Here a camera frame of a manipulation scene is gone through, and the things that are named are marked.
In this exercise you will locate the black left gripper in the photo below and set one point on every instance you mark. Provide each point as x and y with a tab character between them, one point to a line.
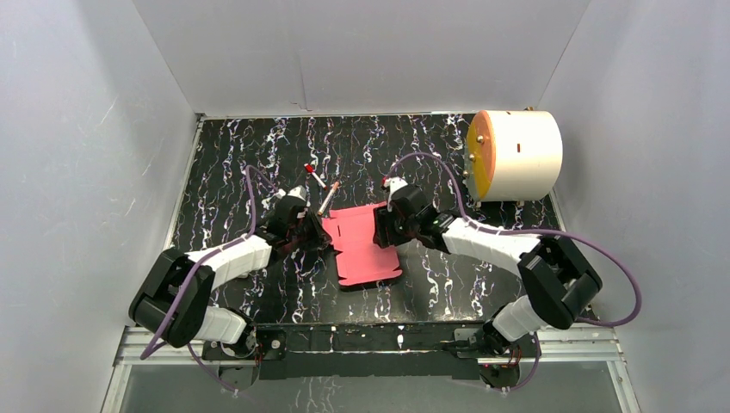
311	229

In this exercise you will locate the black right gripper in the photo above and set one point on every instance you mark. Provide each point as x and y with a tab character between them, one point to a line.
383	217

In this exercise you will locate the pink cardboard box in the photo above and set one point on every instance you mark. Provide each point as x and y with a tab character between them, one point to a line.
360	261

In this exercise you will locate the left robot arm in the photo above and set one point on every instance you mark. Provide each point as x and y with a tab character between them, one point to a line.
173	300

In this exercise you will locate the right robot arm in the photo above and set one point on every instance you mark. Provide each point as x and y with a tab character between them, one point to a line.
558	280

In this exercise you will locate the orange capped white marker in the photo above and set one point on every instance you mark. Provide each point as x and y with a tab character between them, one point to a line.
330	195

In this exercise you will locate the red capped white marker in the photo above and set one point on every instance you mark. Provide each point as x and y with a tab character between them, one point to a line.
312	172

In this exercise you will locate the white cylindrical drum device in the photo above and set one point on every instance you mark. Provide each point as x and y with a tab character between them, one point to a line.
512	155

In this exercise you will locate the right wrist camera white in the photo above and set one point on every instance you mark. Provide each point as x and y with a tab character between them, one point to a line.
392	184

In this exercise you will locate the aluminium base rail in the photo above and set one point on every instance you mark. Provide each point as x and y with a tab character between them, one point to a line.
583	342

